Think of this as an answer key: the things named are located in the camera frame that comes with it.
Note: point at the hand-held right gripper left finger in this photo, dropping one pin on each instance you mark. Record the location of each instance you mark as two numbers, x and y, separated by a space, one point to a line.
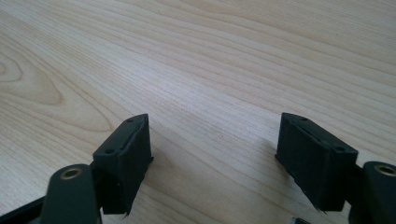
124 161

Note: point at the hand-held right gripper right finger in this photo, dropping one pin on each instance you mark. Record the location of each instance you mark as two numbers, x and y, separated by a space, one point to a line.
314 165

